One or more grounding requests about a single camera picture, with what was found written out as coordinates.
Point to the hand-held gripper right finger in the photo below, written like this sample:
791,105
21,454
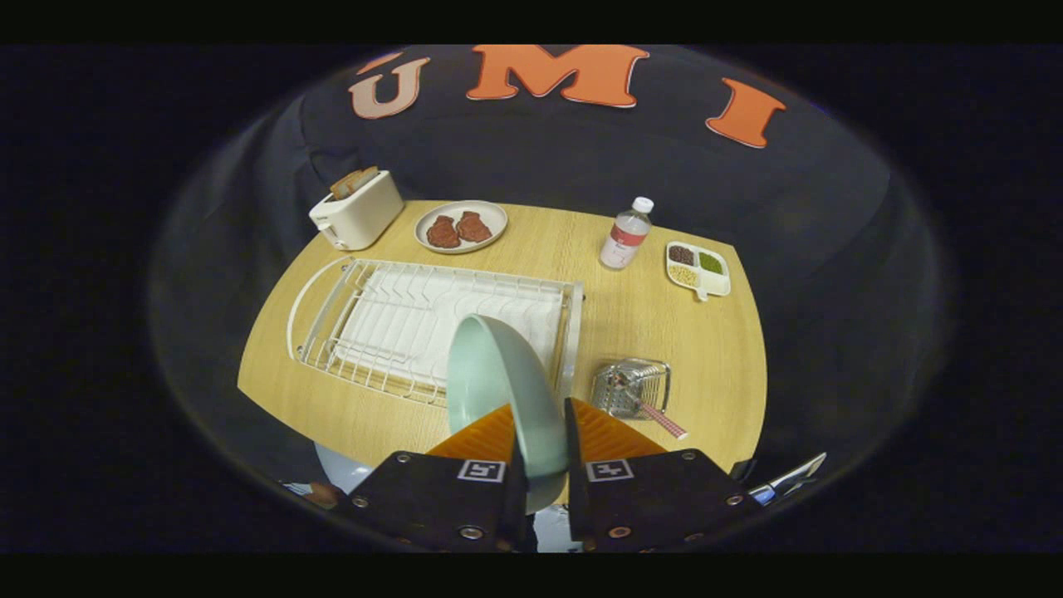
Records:
575,498

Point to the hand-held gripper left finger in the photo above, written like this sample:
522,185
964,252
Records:
440,507

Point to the mint green plate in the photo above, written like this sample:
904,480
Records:
490,374

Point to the white divided dish with beans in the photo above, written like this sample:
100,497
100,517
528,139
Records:
716,284

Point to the beige plate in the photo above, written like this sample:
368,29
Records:
498,218

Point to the clear bottle with red label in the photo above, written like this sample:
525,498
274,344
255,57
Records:
623,241

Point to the brown meat patty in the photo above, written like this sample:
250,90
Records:
473,227
443,232

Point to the white toaster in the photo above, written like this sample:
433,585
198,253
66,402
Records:
361,216

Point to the brown toast slices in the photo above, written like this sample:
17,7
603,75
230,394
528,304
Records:
353,183

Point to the black backdrop cloth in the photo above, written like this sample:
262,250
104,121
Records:
540,158

